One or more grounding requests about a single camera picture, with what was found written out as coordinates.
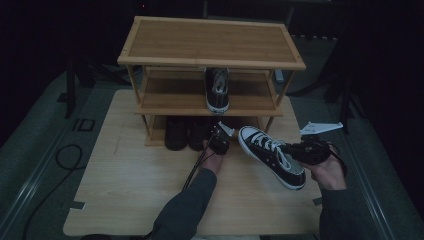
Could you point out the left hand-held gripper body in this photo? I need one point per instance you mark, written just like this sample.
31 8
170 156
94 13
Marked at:
220 144

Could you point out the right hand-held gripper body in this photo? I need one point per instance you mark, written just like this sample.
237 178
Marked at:
313 151

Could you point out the black leather shoe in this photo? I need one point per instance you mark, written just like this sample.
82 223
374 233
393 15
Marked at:
176 135
198 135

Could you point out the black white canvas sneaker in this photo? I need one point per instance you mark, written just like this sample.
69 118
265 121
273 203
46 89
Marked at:
216 95
263 150

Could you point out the wooden shoe rack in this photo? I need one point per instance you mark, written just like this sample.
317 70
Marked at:
210 40

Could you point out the person's left hand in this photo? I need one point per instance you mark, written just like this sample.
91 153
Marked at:
212 164

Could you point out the person's right hand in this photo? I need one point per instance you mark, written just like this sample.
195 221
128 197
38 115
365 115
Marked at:
328 176

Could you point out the grey tape piece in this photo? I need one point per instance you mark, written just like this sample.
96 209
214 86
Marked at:
73 205
317 201

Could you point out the dark metal stand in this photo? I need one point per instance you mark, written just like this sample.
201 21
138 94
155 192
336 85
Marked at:
345 106
70 93

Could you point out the small grey box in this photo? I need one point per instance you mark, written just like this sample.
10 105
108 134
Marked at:
279 76

